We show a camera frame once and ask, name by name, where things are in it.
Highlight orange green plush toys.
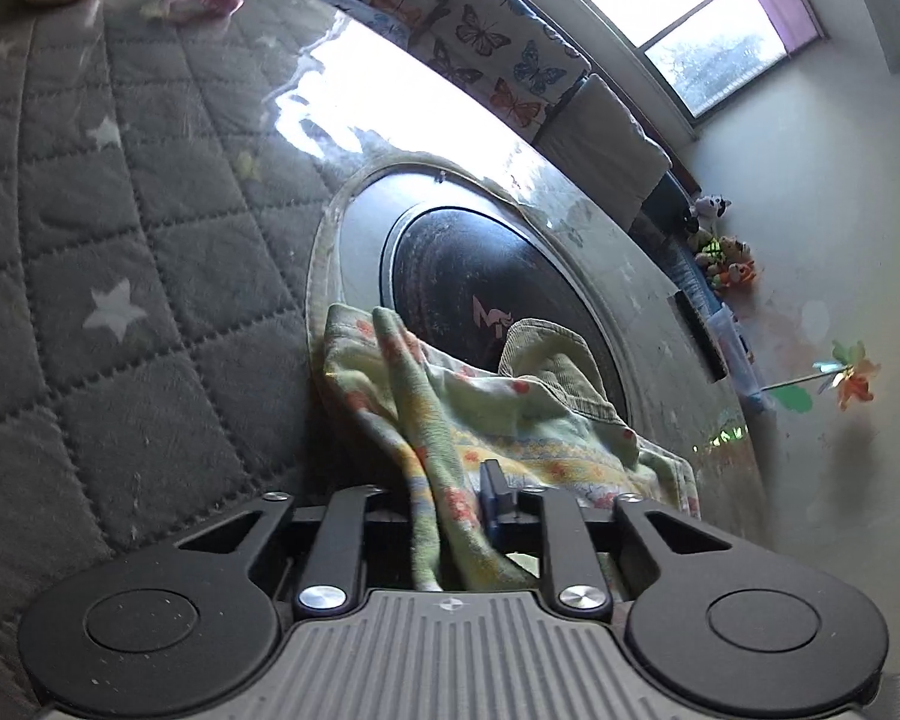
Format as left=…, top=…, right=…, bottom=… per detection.
left=689, top=229, right=756, bottom=294

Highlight large window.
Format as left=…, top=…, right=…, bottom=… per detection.
left=530, top=0, right=824, bottom=146

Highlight colourful patterned child garment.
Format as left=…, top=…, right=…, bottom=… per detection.
left=322, top=304, right=699, bottom=592

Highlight upright butterfly print cushion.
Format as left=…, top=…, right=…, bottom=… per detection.
left=411, top=0, right=592, bottom=142

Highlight grey quilted star table cover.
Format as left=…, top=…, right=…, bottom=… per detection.
left=0, top=0, right=769, bottom=718

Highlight colourful paper pinwheel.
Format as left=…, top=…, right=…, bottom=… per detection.
left=761, top=341, right=881, bottom=415

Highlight black white plush toy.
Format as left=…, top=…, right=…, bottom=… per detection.
left=686, top=195, right=731, bottom=232

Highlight black round induction cooktop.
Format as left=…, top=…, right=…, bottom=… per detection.
left=331, top=164, right=647, bottom=429

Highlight plain beige cushion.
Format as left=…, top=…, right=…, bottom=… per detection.
left=535, top=73, right=673, bottom=231

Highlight black remote control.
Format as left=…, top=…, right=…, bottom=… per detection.
left=668, top=289, right=728, bottom=382

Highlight clear plastic storage box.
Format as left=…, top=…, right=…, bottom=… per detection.
left=707, top=304, right=761, bottom=397

